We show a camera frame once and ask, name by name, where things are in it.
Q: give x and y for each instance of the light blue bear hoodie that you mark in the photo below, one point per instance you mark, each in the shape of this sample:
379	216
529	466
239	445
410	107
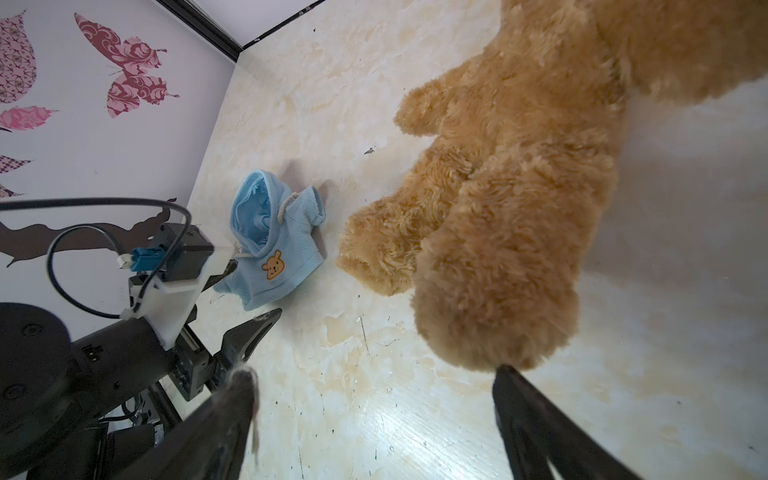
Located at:
273	226

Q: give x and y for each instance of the brown plush teddy bear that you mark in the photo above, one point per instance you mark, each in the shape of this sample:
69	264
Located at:
489	228

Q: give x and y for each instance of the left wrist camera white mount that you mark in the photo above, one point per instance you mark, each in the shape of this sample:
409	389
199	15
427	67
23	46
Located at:
198	258

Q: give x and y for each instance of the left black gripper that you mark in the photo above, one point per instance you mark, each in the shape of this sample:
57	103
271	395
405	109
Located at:
195	368

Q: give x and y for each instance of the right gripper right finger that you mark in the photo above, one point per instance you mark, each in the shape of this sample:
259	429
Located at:
541	441

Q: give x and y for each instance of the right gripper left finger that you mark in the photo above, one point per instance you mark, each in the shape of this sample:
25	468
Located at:
211	442

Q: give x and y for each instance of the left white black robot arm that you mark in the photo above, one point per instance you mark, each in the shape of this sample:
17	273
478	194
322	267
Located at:
118	405

